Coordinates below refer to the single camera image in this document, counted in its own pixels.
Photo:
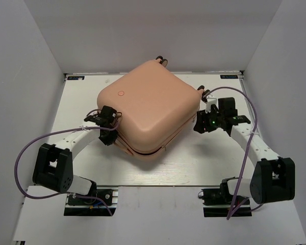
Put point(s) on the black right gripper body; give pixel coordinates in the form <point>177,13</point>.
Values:
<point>211,120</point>

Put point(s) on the small dark label sticker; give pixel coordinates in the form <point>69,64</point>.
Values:
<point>75,78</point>
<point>228,76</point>

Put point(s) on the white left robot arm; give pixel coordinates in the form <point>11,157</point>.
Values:
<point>54,163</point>

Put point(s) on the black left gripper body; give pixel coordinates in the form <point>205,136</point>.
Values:
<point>106,138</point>

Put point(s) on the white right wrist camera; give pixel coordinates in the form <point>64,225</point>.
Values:
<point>210,102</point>

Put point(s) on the pink suitcase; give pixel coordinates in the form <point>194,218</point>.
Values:
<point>155,106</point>

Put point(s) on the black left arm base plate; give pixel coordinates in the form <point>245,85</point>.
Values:
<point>105,203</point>

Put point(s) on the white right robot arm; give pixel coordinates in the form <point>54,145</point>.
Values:
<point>273,179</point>

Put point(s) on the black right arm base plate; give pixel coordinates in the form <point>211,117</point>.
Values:
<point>214,205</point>

